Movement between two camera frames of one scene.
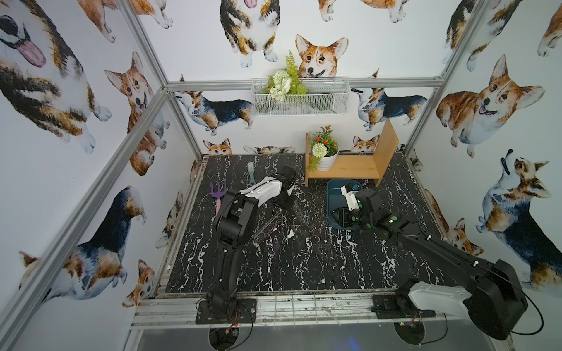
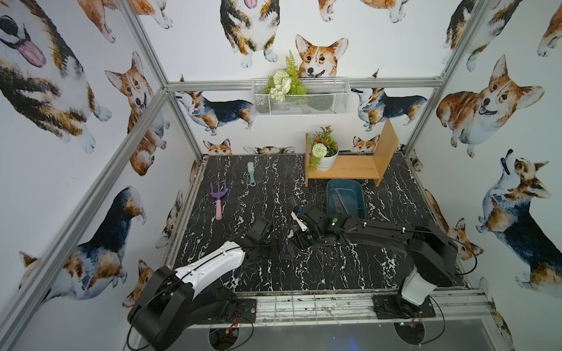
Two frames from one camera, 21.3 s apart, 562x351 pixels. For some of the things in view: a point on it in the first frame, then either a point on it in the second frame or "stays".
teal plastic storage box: x=336 y=198 stays
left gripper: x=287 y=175 → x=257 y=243
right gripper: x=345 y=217 → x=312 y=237
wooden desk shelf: x=358 y=167 stays
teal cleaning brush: x=252 y=176 stays
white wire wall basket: x=325 y=96 stays
